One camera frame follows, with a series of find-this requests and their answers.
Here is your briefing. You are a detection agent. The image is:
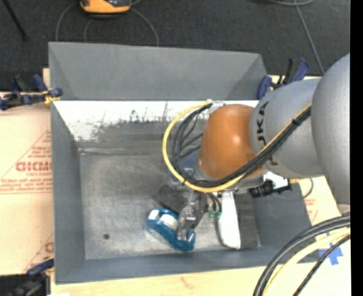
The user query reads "white brush with grey bristles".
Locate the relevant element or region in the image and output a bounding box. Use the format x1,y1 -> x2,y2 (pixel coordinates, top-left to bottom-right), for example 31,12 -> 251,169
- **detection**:
216,190 -> 261,250

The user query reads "brown cardboard board, red print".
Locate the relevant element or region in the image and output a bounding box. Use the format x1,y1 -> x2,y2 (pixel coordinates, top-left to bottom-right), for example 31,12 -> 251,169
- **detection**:
0,67 -> 56,278

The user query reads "blue tape dispenser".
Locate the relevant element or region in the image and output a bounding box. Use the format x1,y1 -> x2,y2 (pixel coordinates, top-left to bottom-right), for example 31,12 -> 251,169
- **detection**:
146,207 -> 197,253

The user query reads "grey metal bin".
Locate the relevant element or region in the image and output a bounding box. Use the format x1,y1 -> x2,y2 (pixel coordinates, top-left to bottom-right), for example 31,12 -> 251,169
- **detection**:
47,41 -> 313,285

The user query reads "black cylinder on white bracket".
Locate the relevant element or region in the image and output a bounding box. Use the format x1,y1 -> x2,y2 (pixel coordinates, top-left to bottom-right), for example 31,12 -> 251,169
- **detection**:
248,171 -> 293,199

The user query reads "dark grey flat block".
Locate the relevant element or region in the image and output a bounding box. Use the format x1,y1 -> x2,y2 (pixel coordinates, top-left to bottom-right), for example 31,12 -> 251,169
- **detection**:
154,184 -> 189,216

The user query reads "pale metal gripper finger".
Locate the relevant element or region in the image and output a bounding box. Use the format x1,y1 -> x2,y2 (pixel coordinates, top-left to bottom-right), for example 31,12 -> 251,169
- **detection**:
176,207 -> 198,243

